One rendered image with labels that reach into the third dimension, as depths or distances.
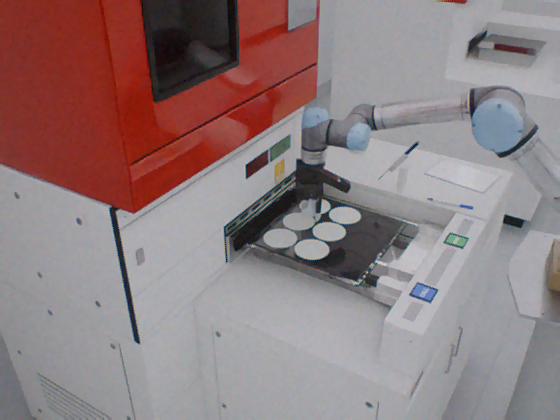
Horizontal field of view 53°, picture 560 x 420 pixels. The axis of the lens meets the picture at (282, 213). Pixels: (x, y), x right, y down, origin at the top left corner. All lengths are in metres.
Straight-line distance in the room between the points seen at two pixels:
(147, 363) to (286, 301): 0.40
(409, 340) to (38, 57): 0.99
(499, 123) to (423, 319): 0.49
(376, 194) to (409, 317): 0.59
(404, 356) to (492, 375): 1.29
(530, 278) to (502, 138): 0.53
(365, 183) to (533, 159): 0.59
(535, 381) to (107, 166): 1.48
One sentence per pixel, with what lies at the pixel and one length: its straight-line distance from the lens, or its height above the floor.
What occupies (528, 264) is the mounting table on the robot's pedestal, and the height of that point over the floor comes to 0.82.
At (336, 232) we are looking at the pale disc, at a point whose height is 0.90.
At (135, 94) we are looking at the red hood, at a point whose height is 1.48.
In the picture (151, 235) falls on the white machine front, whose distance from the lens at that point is 1.37.
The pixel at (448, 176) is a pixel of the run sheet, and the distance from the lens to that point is 1.96.
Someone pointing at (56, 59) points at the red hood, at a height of 1.53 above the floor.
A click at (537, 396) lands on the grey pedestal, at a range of 2.09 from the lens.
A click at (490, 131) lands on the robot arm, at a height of 1.31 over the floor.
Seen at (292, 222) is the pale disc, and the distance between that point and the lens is 1.76.
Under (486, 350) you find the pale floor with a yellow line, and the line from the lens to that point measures 2.75.
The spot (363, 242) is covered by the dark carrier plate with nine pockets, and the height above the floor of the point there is 0.90.
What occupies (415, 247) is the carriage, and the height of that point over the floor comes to 0.88.
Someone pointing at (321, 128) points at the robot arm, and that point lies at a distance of 1.58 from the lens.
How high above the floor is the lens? 1.86
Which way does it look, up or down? 32 degrees down
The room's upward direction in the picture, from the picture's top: straight up
